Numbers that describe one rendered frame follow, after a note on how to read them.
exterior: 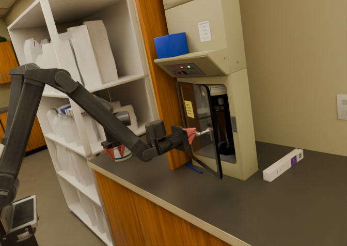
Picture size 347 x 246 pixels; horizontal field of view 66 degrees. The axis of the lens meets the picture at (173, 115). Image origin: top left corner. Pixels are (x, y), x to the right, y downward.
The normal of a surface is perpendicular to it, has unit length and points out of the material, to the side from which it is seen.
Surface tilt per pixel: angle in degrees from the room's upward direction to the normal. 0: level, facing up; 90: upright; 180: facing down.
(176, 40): 90
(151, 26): 90
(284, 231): 0
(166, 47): 90
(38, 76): 85
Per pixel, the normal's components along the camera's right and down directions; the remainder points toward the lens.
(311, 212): -0.18, -0.95
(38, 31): 0.65, 0.08
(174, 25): -0.74, 0.31
